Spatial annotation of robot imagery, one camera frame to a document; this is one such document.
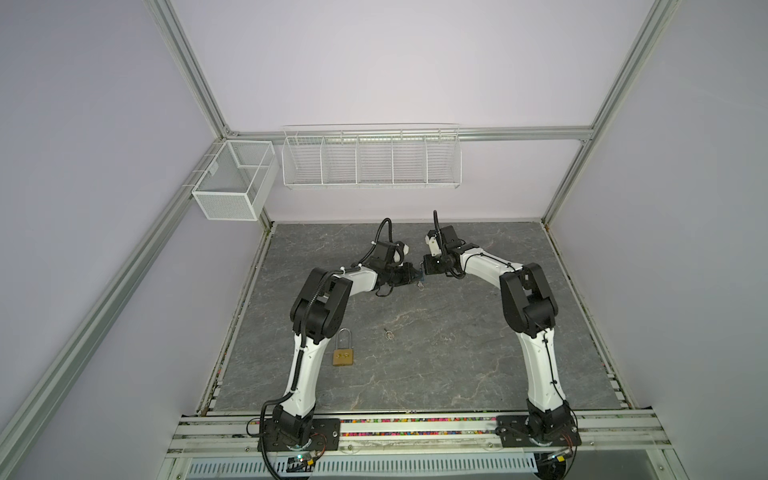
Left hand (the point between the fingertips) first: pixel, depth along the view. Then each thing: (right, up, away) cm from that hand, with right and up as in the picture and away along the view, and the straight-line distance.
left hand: (423, 277), depth 100 cm
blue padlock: (0, -1, +2) cm, 2 cm away
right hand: (+2, +3, +5) cm, 7 cm away
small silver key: (-12, -17, -9) cm, 22 cm away
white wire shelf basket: (-17, +40, -3) cm, 44 cm away
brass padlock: (-25, -22, -14) cm, 36 cm away
